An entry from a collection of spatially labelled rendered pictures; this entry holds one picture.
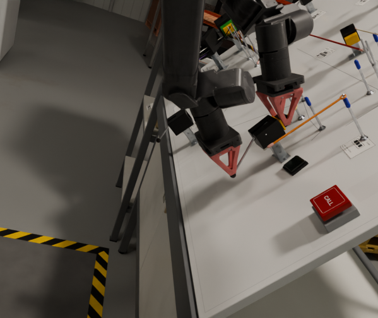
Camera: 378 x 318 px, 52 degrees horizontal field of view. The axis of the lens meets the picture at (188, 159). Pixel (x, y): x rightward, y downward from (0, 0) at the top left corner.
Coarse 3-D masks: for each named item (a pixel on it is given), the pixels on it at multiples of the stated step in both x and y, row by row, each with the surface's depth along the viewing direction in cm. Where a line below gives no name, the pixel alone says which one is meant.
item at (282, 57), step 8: (264, 56) 73; (272, 56) 73; (280, 56) 73; (288, 56) 74; (264, 64) 74; (272, 64) 73; (280, 64) 73; (288, 64) 74; (264, 72) 75; (272, 72) 74; (280, 72) 74; (288, 72) 74; (256, 80) 79; (264, 80) 76; (272, 80) 75; (280, 80) 74; (288, 80) 72; (296, 80) 73; (304, 80) 73; (280, 88) 72
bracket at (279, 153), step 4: (276, 144) 81; (280, 144) 81; (272, 148) 81; (276, 148) 81; (280, 148) 81; (276, 152) 82; (280, 152) 82; (284, 152) 82; (276, 156) 83; (280, 156) 82; (284, 156) 82; (288, 156) 81; (280, 160) 82; (284, 160) 81
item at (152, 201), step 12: (156, 144) 170; (156, 156) 162; (156, 168) 155; (144, 180) 176; (156, 180) 148; (144, 192) 168; (156, 192) 142; (144, 204) 160; (156, 204) 136; (144, 216) 153; (156, 216) 131; (144, 228) 147; (156, 228) 126; (144, 240) 141; (144, 252) 135
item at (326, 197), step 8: (328, 192) 63; (336, 192) 62; (312, 200) 63; (320, 200) 62; (328, 200) 61; (336, 200) 60; (344, 200) 59; (320, 208) 61; (328, 208) 60; (336, 208) 59; (344, 208) 59; (328, 216) 60
